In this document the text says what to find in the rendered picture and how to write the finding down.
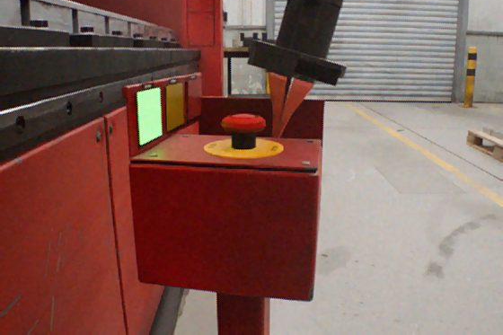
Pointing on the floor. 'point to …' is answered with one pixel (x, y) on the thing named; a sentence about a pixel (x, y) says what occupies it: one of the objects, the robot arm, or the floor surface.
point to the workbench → (242, 57)
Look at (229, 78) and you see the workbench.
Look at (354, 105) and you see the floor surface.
